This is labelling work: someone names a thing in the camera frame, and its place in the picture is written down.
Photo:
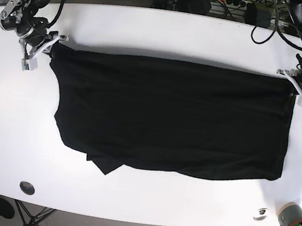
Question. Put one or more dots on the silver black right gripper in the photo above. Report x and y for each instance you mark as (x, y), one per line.
(30, 29)

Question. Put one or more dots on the black T-shirt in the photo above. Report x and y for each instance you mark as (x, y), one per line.
(169, 115)

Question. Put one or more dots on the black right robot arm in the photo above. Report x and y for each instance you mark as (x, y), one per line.
(51, 23)

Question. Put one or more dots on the silver table grommet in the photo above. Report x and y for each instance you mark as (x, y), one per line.
(261, 214)

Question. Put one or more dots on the black table grommet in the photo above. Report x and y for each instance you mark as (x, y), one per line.
(27, 188)

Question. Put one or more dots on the black tripod stand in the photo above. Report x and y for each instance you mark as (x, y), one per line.
(7, 211)

